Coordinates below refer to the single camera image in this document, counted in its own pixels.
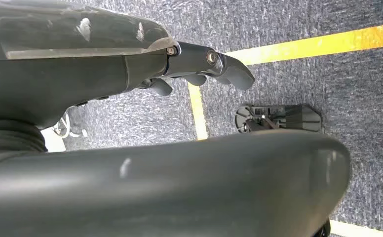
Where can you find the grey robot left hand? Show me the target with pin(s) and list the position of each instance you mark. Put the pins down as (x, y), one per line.
(64, 75)

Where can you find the robot left arm ribbed sleeve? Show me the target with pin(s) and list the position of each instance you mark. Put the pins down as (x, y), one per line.
(11, 137)

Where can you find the yellow floor tape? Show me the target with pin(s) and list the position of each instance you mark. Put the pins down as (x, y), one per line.
(309, 45)

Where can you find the white floor plate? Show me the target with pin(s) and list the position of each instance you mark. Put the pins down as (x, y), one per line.
(54, 142)

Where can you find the grey robot leg shell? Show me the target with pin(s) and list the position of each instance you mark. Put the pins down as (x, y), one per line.
(178, 189)

